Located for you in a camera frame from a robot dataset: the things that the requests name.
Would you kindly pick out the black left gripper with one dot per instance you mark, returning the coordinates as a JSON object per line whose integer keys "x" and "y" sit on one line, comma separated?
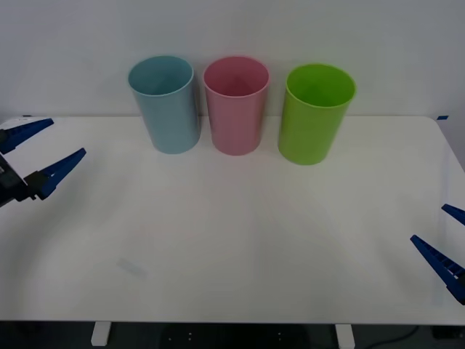
{"x": 9, "y": 183}

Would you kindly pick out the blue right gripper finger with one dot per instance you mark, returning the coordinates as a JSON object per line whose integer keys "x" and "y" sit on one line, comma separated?
{"x": 437, "y": 262}
{"x": 456, "y": 213}

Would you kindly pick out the white table leg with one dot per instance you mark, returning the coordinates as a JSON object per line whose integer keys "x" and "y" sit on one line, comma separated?
{"x": 344, "y": 336}
{"x": 101, "y": 333}

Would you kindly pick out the pale blue plastic bin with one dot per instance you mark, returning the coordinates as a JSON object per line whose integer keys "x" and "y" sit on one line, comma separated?
{"x": 170, "y": 120}

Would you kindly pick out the green plastic bin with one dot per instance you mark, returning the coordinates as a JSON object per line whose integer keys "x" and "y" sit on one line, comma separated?
{"x": 309, "y": 134}

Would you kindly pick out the pink plastic bin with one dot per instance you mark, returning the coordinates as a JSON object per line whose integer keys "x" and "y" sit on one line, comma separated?
{"x": 235, "y": 123}

